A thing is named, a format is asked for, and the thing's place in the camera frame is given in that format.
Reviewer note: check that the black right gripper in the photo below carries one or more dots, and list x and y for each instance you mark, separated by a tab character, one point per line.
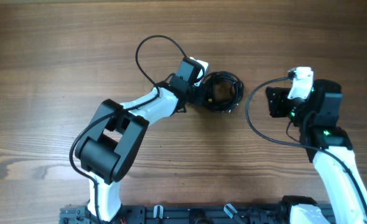
275	101

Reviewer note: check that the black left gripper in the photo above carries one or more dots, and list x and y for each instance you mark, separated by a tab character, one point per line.
201	95

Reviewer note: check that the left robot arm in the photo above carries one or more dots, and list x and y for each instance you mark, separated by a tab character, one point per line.
108	146

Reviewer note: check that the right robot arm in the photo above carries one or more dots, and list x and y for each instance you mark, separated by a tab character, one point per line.
328	146

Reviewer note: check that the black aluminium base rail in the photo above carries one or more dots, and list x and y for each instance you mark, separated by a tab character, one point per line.
161	214

